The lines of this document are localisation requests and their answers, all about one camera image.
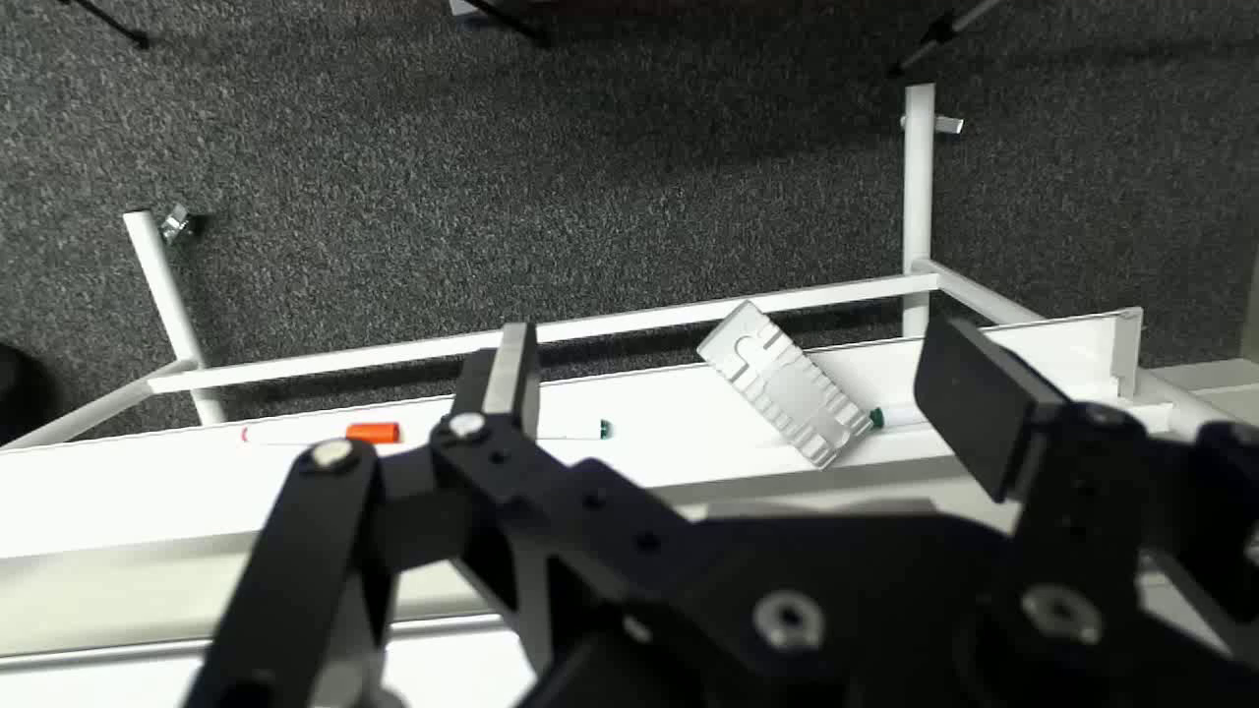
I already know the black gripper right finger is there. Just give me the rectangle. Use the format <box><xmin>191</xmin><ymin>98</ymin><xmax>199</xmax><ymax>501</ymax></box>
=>
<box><xmin>912</xmin><ymin>312</ymin><xmax>1259</xmax><ymax>708</ymax></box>

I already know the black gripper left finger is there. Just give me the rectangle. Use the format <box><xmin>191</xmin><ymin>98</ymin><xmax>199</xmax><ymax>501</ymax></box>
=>
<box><xmin>182</xmin><ymin>318</ymin><xmax>700</xmax><ymax>708</ymax></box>

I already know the grey whiteboard duster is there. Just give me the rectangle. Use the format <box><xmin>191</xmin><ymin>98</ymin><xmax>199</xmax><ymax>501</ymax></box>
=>
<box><xmin>692</xmin><ymin>294</ymin><xmax>878</xmax><ymax>472</ymax></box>

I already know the orange capped whiteboard marker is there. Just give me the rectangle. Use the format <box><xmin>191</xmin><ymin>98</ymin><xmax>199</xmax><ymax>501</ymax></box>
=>
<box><xmin>237</xmin><ymin>416</ymin><xmax>405</xmax><ymax>447</ymax></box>

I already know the white whiteboard tray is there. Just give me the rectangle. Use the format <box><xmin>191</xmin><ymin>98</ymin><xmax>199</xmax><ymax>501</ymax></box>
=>
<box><xmin>0</xmin><ymin>305</ymin><xmax>1259</xmax><ymax>659</ymax></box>

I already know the whiteboard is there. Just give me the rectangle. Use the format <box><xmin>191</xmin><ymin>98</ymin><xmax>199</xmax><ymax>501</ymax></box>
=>
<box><xmin>0</xmin><ymin>627</ymin><xmax>544</xmax><ymax>708</ymax></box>

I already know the black tripod leg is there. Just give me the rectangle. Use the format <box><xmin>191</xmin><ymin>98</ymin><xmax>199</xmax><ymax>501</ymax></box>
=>
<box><xmin>444</xmin><ymin>0</ymin><xmax>553</xmax><ymax>50</ymax></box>
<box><xmin>890</xmin><ymin>0</ymin><xmax>1016</xmax><ymax>77</ymax></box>
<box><xmin>53</xmin><ymin>0</ymin><xmax>152</xmax><ymax>55</ymax></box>

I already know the white whiteboard stand frame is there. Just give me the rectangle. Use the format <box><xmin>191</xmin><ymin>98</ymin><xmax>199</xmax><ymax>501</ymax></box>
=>
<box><xmin>0</xmin><ymin>77</ymin><xmax>1146</xmax><ymax>457</ymax></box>

